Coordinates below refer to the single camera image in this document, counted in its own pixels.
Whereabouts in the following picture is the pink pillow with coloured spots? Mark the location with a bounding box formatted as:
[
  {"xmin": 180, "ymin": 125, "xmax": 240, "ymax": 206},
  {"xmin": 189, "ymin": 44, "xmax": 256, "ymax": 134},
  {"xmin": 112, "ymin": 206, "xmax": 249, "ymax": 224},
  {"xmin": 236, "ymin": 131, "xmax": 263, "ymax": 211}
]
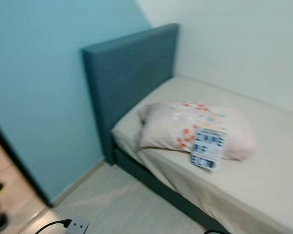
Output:
[{"xmin": 137, "ymin": 101, "xmax": 256, "ymax": 161}]

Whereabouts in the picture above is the white book with blue letters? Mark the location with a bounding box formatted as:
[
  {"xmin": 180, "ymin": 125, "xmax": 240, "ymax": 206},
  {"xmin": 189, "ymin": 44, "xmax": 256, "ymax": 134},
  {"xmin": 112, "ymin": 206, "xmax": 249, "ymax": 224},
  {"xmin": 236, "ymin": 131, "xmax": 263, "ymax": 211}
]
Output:
[{"xmin": 190, "ymin": 128, "xmax": 228, "ymax": 171}]

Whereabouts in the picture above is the dark teal padded headboard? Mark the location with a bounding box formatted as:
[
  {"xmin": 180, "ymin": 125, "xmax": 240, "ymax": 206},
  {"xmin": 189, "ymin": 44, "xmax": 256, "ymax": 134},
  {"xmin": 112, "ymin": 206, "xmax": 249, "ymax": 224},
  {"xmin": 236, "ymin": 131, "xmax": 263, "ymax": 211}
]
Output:
[{"xmin": 82, "ymin": 23, "xmax": 180, "ymax": 165}]

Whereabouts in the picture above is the mattress with cream sheet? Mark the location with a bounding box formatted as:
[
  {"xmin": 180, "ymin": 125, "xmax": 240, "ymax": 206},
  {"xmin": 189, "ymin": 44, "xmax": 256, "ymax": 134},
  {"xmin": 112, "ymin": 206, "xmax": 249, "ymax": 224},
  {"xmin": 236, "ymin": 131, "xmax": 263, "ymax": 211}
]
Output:
[{"xmin": 111, "ymin": 76, "xmax": 293, "ymax": 234}]

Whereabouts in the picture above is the dark door frame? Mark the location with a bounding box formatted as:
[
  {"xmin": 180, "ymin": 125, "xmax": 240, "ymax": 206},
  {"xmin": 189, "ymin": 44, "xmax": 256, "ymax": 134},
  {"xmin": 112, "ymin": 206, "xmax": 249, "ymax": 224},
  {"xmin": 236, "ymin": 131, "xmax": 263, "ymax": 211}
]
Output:
[{"xmin": 0, "ymin": 119, "xmax": 54, "ymax": 205}]

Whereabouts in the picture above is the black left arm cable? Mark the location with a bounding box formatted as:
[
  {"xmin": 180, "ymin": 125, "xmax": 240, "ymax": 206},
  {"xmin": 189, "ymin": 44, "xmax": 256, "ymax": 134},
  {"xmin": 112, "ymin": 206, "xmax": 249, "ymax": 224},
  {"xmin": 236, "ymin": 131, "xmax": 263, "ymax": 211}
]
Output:
[{"xmin": 34, "ymin": 219, "xmax": 71, "ymax": 234}]

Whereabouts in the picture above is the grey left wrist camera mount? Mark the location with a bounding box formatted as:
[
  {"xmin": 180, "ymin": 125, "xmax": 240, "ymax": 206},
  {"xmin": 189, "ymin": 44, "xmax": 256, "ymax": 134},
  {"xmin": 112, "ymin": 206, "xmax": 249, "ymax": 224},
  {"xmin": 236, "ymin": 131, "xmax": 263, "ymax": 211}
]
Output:
[{"xmin": 66, "ymin": 217, "xmax": 90, "ymax": 234}]

